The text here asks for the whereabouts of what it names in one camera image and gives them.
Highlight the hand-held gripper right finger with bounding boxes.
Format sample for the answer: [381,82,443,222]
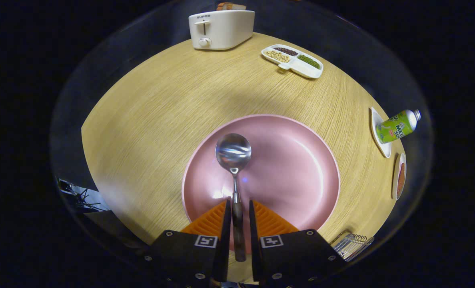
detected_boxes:
[249,200,347,286]

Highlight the white divided dish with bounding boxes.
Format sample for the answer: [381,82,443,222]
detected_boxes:
[261,44,324,79]

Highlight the pile of yellow soybeans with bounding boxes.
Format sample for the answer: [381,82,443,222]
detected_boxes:
[264,50,291,64]

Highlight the brown meat piece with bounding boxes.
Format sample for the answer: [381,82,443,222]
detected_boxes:
[397,162,406,197]

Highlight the white toaster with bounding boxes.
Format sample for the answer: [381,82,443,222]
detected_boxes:
[188,10,255,50]

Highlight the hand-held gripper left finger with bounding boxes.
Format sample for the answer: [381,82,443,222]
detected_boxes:
[144,200,232,285]

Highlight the pink round plate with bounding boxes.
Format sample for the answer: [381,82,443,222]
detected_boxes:
[182,114,341,256]

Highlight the white oval plate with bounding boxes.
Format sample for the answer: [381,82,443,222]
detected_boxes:
[392,153,407,200]

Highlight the green label soda bottle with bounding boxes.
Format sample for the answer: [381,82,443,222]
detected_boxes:
[375,109,422,144]

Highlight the silver spoon with brown handle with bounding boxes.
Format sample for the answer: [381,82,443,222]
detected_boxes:
[215,133,252,262]

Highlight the pile of green beans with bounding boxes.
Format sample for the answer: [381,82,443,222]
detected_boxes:
[297,54,321,69]

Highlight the perforated metal tray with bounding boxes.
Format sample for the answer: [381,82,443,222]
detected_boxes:
[330,230,375,262]

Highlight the brown toast slices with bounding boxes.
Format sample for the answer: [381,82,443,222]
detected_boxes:
[216,2,247,11]

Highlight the white square coaster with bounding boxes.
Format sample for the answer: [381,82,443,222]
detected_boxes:
[371,107,392,158]

